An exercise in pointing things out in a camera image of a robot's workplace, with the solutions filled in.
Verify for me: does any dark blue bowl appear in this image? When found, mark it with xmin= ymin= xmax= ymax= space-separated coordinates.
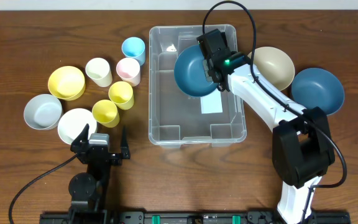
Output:
xmin=174 ymin=45 xmax=218 ymax=97
xmin=291 ymin=68 xmax=345 ymax=115

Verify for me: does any white bowl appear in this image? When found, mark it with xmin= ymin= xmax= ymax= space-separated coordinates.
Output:
xmin=58 ymin=108 xmax=98 ymax=144

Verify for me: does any grey bowl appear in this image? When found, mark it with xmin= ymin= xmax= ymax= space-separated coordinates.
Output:
xmin=24 ymin=94 xmax=63 ymax=130

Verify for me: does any yellow cup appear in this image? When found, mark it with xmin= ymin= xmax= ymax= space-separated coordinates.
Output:
xmin=108 ymin=81 xmax=134 ymax=110
xmin=92 ymin=100 xmax=120 ymax=128

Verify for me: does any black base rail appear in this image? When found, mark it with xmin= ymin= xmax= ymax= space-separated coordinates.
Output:
xmin=39 ymin=210 xmax=352 ymax=224

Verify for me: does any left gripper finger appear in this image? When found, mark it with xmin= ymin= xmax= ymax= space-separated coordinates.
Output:
xmin=70 ymin=124 xmax=90 ymax=152
xmin=120 ymin=126 xmax=131 ymax=159

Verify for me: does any light blue cup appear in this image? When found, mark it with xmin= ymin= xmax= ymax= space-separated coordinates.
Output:
xmin=121 ymin=37 xmax=146 ymax=66

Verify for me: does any yellow bowl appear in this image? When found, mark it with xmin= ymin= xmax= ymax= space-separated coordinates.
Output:
xmin=48 ymin=66 xmax=86 ymax=101

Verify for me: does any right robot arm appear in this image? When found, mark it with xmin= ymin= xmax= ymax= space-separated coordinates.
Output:
xmin=197 ymin=29 xmax=335 ymax=223

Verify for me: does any beige bowl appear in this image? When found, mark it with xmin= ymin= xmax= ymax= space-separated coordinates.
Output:
xmin=254 ymin=47 xmax=295 ymax=90

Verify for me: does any white label in container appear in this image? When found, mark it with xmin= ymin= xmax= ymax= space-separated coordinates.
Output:
xmin=200 ymin=90 xmax=223 ymax=114

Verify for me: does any pink cup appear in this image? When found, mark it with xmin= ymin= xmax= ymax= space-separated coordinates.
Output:
xmin=116 ymin=58 xmax=140 ymax=86

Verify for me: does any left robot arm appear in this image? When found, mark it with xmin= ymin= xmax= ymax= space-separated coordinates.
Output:
xmin=67 ymin=124 xmax=131 ymax=224

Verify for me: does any cream cup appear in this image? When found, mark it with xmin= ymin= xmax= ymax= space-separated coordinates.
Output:
xmin=85 ymin=58 xmax=112 ymax=87

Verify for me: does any clear plastic storage container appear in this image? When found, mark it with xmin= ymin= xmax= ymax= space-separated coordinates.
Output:
xmin=149 ymin=24 xmax=247 ymax=148

